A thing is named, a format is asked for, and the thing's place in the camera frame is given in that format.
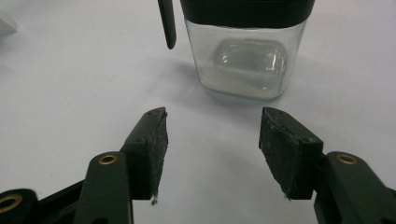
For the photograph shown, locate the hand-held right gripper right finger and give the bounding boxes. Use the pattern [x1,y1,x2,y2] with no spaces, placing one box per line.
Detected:
[259,106,325,201]

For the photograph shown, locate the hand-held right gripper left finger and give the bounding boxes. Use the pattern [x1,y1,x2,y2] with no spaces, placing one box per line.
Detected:
[120,106,169,206]

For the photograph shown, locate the glass jar with black lid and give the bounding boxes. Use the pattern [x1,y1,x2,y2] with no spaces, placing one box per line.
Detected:
[157,0,316,102]

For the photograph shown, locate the white paper sheet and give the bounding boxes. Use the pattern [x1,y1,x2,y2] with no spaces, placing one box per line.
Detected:
[0,0,396,224]

